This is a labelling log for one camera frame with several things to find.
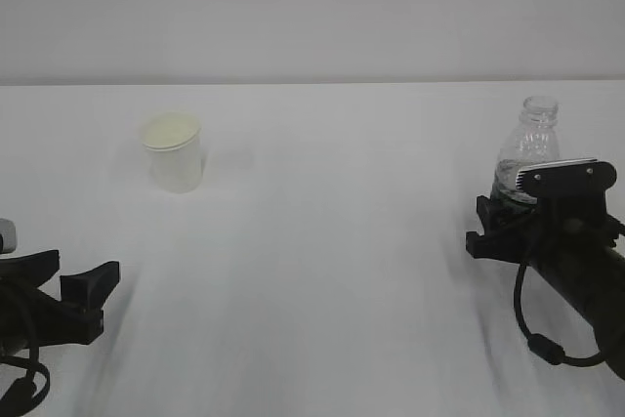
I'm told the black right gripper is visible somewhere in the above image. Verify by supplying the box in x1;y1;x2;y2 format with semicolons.
465;195;624;266

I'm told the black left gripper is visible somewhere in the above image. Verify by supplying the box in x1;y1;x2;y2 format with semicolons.
1;250;120;356

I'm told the clear water bottle green label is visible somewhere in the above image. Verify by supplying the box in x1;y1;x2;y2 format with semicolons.
490;96;560;214

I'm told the white paper cup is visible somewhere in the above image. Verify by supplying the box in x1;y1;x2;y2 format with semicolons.
141;112;202;193

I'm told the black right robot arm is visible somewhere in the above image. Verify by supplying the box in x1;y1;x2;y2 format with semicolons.
466;193;624;377

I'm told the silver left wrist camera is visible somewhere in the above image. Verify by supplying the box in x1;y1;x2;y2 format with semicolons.
0;218;18;254

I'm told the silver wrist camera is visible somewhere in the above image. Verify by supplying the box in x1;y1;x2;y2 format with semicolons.
0;218;18;254
515;158;617;199

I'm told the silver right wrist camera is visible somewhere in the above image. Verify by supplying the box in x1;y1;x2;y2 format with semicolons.
515;158;617;199

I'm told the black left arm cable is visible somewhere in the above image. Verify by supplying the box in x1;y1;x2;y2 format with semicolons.
0;289;52;416

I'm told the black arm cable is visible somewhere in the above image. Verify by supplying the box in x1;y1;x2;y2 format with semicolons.
513;211;606;368
0;289;52;416

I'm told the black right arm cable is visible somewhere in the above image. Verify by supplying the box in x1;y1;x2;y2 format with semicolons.
513;211;606;368

